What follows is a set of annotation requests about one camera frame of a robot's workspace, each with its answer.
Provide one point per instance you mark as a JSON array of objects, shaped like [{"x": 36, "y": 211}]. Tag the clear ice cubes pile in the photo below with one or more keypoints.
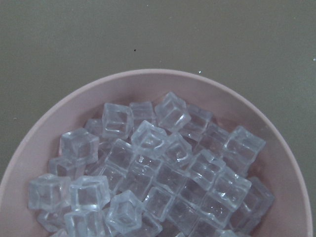
[{"x": 145, "y": 170}]

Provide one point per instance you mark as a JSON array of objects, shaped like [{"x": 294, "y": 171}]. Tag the pink bowl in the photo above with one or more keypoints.
[{"x": 290, "y": 214}]

